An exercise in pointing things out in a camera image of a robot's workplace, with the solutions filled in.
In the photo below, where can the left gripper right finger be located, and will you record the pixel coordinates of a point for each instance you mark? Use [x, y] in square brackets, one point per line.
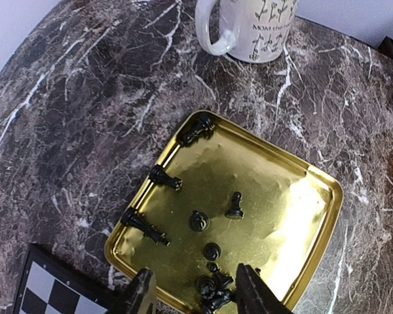
[252, 295]

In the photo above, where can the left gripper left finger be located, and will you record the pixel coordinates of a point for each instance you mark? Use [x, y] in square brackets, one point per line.
[139, 296]

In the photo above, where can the black white chess board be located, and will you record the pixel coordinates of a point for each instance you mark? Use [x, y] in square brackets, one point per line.
[49, 285]

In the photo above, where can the gold metal tray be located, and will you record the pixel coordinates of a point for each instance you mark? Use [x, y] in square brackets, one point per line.
[267, 208]

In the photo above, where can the black pawn upright centre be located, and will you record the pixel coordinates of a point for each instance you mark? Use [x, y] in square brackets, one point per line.
[212, 252]

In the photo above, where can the black king piece lying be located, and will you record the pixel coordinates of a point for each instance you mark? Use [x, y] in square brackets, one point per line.
[131, 218]

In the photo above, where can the black knight piece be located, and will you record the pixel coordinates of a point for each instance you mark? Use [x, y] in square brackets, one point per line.
[198, 221]

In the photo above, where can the black rook piece lying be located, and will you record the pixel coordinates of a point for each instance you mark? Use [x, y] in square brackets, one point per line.
[159, 176]

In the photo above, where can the black bishop piece lying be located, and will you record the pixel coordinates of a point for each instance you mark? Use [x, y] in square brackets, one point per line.
[202, 124]

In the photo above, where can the yellow inside cactus mug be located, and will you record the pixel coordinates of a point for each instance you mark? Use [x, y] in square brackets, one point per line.
[250, 31]

